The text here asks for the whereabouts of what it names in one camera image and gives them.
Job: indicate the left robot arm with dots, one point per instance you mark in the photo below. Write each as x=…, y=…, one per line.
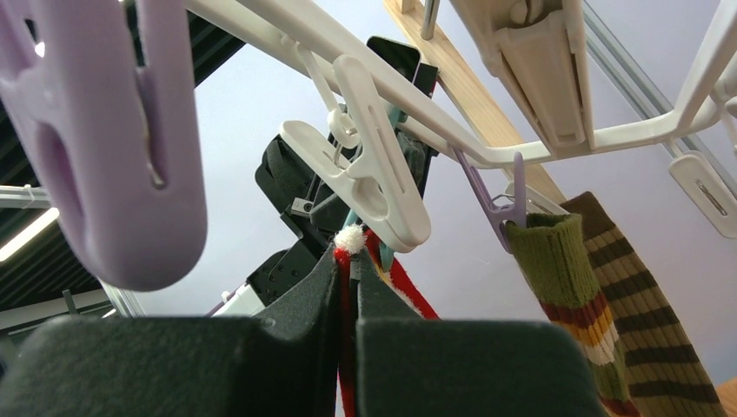
x=244, y=301

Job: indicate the olive green striped sock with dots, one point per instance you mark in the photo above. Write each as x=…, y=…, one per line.
x=551, y=254

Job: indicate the white plastic clip hanger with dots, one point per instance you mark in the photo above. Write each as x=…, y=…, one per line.
x=542, y=64

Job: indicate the wooden clothes rack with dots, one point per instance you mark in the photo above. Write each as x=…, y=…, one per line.
x=462, y=86

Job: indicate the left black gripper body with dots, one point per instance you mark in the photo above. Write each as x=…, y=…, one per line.
x=310, y=209

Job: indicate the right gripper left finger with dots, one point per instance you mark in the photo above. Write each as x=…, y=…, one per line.
x=279, y=362

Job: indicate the white hanger clip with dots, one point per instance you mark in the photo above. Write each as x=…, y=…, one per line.
x=535, y=202
x=378, y=184

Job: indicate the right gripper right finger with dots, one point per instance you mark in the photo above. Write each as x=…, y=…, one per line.
x=424, y=367

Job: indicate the brown striped sock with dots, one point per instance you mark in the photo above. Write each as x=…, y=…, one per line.
x=664, y=374

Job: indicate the red christmas sock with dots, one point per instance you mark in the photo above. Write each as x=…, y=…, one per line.
x=368, y=290

